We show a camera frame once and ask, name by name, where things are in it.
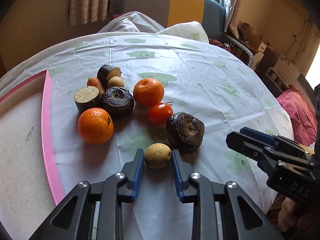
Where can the dark ridged fruit front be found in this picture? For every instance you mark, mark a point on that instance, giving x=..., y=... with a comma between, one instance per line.
x=184, y=132

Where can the white cabinet with clutter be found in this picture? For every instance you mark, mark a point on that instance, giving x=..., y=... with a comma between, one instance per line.
x=276, y=72

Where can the beige right curtain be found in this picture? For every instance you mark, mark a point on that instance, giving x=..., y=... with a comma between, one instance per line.
x=232, y=8

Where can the person's right hand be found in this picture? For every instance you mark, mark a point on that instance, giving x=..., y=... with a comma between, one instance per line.
x=287, y=217

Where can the orange tangerine with dark spot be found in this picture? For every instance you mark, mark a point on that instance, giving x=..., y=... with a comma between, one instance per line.
x=95, y=126

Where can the small orange carrot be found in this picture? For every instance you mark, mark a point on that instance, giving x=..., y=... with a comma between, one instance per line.
x=94, y=81

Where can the grey yellow teal sofa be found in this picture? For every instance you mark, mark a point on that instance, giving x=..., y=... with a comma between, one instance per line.
x=209, y=13

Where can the pink shallow box tray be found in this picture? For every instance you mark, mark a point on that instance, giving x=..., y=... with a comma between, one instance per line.
x=30, y=183

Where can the tan longan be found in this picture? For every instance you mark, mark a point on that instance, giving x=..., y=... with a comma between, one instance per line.
x=115, y=81
x=157, y=156

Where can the beige striped left curtain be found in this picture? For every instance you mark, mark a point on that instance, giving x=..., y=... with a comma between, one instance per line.
x=87, y=11

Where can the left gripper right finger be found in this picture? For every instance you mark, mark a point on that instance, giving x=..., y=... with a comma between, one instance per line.
x=226, y=206

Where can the red tomato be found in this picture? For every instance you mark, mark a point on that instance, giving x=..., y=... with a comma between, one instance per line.
x=159, y=113

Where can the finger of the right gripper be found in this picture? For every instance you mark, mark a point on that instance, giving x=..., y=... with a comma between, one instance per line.
x=278, y=142
x=268, y=159

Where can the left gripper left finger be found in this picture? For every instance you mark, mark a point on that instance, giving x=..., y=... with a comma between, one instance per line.
x=73, y=218

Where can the white green patterned tablecloth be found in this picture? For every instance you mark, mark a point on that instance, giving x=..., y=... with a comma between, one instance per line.
x=202, y=80

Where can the dark ridged fruit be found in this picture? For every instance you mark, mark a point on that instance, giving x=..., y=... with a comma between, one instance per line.
x=118, y=102
x=184, y=132

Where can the eggplant piece speckled cut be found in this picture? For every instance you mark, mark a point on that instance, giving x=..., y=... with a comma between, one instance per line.
x=86, y=98

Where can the white patterned pillow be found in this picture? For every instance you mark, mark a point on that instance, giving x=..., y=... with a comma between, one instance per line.
x=189, y=30

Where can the eggplant piece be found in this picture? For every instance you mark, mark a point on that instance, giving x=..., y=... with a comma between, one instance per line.
x=106, y=72

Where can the pink crumpled blanket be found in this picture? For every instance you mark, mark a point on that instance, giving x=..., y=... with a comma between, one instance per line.
x=302, y=117

